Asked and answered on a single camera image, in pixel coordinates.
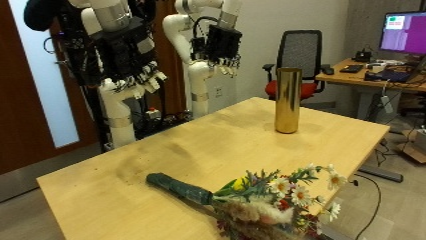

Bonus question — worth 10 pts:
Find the grey table foot bar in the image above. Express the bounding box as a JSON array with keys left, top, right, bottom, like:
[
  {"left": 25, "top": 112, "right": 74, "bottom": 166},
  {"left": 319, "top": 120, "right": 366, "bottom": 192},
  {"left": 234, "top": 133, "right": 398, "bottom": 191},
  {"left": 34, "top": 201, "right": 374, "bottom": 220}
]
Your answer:
[
  {"left": 356, "top": 164, "right": 404, "bottom": 184},
  {"left": 319, "top": 225, "right": 352, "bottom": 240}
]

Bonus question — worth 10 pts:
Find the black floor cable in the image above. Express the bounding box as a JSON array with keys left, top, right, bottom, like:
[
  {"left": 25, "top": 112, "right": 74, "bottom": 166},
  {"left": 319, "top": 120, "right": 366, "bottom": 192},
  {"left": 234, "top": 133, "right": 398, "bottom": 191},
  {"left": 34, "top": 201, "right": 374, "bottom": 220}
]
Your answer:
[{"left": 352, "top": 173, "right": 383, "bottom": 240}]

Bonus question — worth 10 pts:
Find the wooden office desk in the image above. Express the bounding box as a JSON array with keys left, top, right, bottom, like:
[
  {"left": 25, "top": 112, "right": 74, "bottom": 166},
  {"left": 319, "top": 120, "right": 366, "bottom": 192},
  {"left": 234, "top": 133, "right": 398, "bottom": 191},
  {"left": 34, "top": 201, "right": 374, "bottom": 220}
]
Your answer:
[{"left": 314, "top": 57, "right": 426, "bottom": 122}]

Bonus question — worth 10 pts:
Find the black keyboard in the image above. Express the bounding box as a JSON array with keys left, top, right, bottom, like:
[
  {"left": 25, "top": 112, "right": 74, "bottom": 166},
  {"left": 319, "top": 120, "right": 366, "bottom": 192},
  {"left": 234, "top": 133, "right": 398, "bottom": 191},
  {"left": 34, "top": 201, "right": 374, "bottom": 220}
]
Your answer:
[{"left": 338, "top": 64, "right": 366, "bottom": 74}]

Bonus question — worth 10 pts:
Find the small black desk device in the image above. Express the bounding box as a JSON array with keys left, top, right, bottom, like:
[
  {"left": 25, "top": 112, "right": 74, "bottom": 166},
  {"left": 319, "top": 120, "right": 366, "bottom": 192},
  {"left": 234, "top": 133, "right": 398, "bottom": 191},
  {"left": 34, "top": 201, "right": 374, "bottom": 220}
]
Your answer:
[{"left": 354, "top": 48, "right": 374, "bottom": 64}]

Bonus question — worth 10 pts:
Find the black mesh red seat office chair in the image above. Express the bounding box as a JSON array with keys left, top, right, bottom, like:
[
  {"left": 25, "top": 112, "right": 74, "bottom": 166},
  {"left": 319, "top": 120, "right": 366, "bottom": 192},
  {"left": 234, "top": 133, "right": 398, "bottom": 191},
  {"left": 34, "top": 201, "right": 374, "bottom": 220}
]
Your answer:
[{"left": 261, "top": 29, "right": 332, "bottom": 102}]

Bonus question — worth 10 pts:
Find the flower bouquet with green stem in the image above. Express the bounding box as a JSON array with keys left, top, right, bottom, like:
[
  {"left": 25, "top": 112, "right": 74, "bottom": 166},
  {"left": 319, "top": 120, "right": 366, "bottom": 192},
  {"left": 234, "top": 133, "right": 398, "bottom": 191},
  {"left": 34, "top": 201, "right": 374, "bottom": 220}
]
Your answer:
[{"left": 145, "top": 162, "right": 348, "bottom": 240}]

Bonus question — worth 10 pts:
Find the brown door with frosted glass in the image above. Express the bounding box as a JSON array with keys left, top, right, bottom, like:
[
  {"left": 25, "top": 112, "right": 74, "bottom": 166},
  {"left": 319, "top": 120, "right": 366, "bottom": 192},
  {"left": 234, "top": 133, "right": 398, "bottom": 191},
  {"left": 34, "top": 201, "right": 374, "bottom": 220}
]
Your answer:
[{"left": 0, "top": 0, "right": 101, "bottom": 176}]

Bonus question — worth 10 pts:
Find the cardboard box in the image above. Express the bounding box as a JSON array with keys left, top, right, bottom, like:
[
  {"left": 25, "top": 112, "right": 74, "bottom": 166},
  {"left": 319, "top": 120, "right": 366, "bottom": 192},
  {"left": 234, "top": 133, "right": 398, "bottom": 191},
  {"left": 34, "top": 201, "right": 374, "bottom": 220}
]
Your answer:
[{"left": 395, "top": 129, "right": 426, "bottom": 165}]

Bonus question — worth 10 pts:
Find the tall gold cylinder vase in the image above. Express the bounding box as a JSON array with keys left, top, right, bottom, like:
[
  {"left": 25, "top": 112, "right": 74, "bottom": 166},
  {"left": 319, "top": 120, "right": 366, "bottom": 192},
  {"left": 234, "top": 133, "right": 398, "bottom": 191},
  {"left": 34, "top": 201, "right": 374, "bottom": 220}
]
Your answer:
[{"left": 273, "top": 67, "right": 303, "bottom": 135}]

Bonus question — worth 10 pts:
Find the computer monitor with purple screen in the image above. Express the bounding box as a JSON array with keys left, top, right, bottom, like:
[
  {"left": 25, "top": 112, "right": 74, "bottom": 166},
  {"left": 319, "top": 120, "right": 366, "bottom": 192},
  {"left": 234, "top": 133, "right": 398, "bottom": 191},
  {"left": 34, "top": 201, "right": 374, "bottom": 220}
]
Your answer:
[{"left": 378, "top": 10, "right": 426, "bottom": 56}]

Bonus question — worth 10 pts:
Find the black cloth bundle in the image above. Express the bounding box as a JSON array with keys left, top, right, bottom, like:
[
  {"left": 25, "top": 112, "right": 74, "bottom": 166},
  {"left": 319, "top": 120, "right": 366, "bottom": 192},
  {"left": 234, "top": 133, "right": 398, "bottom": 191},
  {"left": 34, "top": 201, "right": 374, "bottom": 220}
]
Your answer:
[{"left": 22, "top": 0, "right": 69, "bottom": 32}]

